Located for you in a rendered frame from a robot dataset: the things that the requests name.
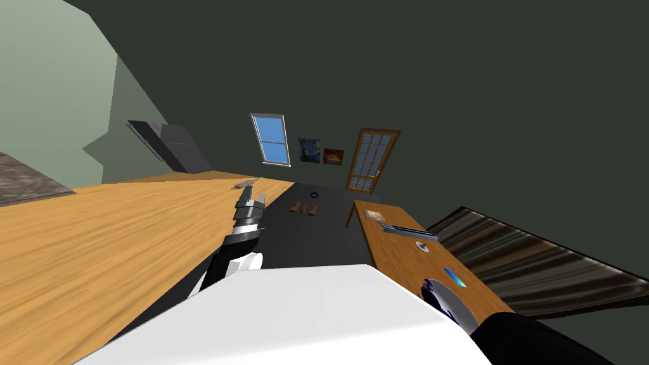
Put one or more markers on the brown book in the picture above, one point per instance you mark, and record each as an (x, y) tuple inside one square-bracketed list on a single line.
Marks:
[(374, 215)]

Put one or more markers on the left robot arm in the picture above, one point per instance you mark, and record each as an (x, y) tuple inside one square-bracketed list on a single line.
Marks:
[(228, 261)]

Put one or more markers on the orange dark painting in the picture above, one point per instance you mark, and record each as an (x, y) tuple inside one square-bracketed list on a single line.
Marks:
[(333, 156)]

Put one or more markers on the dark striped bed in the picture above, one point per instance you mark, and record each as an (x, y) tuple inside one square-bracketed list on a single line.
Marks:
[(532, 261)]

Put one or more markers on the blue night sky painting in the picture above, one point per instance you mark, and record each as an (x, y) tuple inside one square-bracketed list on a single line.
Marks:
[(309, 150)]

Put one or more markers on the dark grey fridge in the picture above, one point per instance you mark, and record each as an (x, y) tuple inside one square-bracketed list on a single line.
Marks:
[(172, 147)]

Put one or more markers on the large wooden table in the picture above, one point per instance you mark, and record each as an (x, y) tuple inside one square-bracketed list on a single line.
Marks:
[(101, 243)]

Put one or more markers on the grey long flat bar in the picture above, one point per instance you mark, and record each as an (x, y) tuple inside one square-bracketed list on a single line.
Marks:
[(408, 232)]

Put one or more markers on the grey knife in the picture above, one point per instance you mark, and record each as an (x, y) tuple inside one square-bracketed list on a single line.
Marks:
[(246, 183)]

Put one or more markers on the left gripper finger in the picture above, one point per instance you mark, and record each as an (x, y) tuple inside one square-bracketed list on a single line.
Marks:
[(247, 192), (261, 199)]

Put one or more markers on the grey stone counter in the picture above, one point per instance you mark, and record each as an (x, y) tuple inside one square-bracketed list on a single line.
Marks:
[(25, 182)]

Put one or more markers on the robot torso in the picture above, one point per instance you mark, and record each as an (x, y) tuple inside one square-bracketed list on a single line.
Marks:
[(304, 324)]

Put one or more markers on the white framed window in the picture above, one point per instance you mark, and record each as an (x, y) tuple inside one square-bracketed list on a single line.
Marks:
[(271, 139)]

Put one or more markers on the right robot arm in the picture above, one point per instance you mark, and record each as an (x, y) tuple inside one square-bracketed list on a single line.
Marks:
[(527, 339)]

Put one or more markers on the blue flat card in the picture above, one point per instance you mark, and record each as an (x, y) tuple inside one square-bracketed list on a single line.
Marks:
[(455, 277)]

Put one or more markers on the brown glazed door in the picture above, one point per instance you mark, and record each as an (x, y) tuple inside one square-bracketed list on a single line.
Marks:
[(372, 159)]

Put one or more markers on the wooden desk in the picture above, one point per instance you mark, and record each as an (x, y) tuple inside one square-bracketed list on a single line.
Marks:
[(400, 258)]

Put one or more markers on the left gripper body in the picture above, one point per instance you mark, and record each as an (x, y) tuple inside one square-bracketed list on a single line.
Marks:
[(249, 210)]

